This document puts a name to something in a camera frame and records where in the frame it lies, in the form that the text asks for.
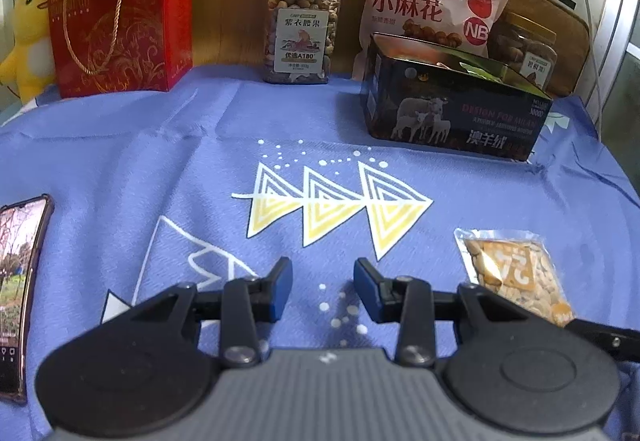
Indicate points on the clear nut packet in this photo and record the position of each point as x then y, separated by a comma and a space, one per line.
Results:
510, 271

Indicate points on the black box with sheep print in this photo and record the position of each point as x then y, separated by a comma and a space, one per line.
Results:
450, 116

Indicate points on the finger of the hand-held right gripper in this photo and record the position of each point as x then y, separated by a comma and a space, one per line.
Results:
610, 338

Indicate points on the red gift box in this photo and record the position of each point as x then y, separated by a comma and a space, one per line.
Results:
120, 31

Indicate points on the nut jar with dark label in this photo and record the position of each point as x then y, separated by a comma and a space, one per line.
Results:
530, 51

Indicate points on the brown cushion board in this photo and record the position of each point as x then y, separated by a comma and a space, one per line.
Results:
565, 36

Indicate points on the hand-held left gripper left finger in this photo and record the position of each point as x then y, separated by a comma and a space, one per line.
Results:
282, 288

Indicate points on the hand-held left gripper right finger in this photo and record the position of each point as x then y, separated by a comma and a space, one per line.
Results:
367, 288

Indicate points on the light green packet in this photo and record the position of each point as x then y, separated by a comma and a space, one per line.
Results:
475, 69

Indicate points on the blue printed tablecloth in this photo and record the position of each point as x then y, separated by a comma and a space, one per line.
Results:
150, 161

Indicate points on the smartphone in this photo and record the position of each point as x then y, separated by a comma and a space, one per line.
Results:
15, 296

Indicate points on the nut jar with white label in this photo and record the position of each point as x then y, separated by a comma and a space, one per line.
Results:
300, 36

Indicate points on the yellow duck plush toy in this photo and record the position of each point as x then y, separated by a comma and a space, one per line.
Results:
30, 21

